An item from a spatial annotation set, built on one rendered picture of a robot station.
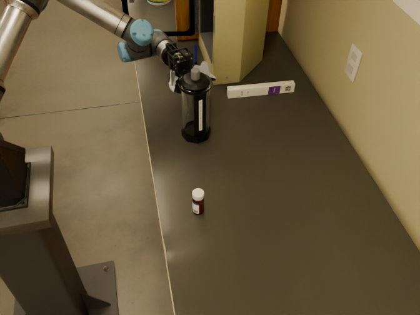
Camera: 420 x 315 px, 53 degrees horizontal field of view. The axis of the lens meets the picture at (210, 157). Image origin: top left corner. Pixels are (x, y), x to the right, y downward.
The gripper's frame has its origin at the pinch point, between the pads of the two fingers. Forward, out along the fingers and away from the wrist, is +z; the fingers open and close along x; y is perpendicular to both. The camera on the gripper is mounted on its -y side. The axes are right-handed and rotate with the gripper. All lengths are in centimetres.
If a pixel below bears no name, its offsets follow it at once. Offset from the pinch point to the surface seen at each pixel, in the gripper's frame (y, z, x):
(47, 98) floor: -102, -184, -40
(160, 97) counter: -18.4, -26.6, -3.4
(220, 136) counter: -20.5, 3.8, 7.3
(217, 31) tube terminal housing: 5.2, -22.6, 20.0
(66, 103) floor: -103, -172, -28
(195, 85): 3.5, 3.8, -1.6
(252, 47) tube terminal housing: -7.0, -25.4, 37.4
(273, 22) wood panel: -12, -50, 64
